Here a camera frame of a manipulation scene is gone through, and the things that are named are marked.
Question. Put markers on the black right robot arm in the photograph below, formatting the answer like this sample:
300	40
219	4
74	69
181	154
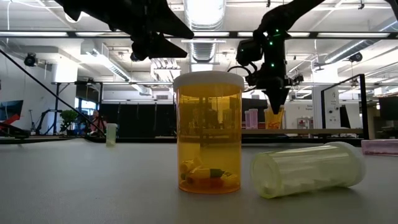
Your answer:
273	53

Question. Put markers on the pink medicine bottle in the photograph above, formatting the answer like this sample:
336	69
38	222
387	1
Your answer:
254	119
381	147

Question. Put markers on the black metal table frame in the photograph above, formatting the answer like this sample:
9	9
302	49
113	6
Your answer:
149	140

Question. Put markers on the white column with signs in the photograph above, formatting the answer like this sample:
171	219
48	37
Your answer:
332	99

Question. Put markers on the black shelf end frame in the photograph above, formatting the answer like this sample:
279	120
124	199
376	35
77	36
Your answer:
364	109

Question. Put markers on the person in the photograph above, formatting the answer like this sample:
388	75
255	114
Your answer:
96	119

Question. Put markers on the narrow black monitor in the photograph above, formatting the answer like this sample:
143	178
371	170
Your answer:
343	116

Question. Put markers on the wide black monitor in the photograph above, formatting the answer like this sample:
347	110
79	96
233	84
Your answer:
388	109

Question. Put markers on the dark wall screen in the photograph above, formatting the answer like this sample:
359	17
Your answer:
12	109

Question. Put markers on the black high table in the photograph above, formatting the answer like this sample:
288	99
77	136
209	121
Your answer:
57	99

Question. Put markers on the black cabinet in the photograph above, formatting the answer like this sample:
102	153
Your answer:
259	104

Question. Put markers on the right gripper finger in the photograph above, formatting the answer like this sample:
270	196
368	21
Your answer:
277	99

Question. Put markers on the green medicine bottle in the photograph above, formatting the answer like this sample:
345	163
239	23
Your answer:
308	169
111	137

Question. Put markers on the black partition wall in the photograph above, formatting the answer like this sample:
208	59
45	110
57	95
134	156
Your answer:
146	119

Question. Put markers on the wooden shelf board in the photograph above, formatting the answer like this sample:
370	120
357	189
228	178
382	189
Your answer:
311	131

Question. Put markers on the silver round ceiling duct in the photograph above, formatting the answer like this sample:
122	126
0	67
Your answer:
203	12

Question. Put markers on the large orange medicine bottle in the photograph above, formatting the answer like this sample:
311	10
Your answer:
208	130

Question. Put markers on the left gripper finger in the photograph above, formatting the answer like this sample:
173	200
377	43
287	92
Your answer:
171	26
161	49

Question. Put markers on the grey table mat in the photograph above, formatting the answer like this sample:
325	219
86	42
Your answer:
93	186

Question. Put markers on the white rectangular ceiling duct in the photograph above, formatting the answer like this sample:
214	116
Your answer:
88	49

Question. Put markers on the background black robot arm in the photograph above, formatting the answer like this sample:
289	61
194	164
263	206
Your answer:
45	113

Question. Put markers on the green potted plant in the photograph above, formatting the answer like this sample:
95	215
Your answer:
68	115

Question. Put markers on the black beam with light strips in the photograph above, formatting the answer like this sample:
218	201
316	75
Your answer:
394	35

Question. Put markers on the black ceiling-mounted camera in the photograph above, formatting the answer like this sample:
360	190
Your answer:
30	60
356	57

